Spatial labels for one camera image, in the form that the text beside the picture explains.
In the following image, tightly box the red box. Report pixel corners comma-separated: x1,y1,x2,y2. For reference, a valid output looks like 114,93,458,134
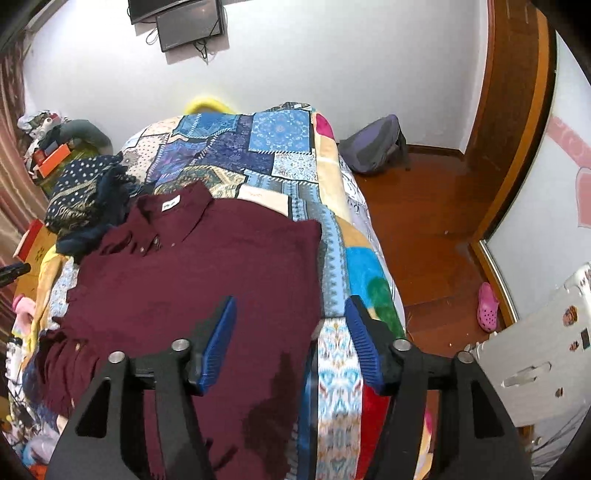
13,219,45,262

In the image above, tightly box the striped brown curtain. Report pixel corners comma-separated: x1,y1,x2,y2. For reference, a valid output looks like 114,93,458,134
0,28,52,324

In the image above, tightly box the pile of clutter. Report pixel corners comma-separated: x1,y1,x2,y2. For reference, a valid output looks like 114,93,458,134
17,111,64,154

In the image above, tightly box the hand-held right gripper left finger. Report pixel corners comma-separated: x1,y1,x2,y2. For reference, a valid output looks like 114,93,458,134
46,295,238,480

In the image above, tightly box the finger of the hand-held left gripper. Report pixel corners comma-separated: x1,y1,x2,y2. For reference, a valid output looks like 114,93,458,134
0,262,31,288

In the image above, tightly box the pink bottle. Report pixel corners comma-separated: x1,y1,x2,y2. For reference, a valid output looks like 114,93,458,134
11,295,36,320

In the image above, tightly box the white sliding wardrobe door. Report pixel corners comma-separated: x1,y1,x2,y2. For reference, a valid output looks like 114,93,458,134
480,32,591,324

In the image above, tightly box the wooden door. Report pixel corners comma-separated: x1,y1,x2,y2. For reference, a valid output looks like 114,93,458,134
464,0,542,199

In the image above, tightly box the white plastic stool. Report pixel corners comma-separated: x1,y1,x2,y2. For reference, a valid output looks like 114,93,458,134
466,263,591,428

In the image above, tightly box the dark polka dot cloth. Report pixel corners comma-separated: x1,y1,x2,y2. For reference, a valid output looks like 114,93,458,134
45,154,140,256

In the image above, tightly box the yellow pillow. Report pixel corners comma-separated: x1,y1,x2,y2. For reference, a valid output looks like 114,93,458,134
185,95,234,114

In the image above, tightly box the small wall monitor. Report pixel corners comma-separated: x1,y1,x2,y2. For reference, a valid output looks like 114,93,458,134
156,0,227,53

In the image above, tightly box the grey plush pillow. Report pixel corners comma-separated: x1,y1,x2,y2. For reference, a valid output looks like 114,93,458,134
60,120,114,156

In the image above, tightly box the pink clog shoe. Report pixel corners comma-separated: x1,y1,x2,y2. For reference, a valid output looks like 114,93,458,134
477,282,501,333

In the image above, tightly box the grey backpack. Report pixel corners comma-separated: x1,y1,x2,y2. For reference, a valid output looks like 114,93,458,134
339,114,410,174

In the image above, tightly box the maroon button shirt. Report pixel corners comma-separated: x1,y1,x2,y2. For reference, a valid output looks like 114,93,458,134
37,181,324,480

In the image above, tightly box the wall television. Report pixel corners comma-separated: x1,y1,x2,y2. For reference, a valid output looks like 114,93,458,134
128,0,195,25

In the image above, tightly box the orange box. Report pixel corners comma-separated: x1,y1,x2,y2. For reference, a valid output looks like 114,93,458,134
37,144,73,179

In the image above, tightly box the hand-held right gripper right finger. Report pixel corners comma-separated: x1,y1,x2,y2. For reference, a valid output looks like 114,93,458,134
344,295,534,480

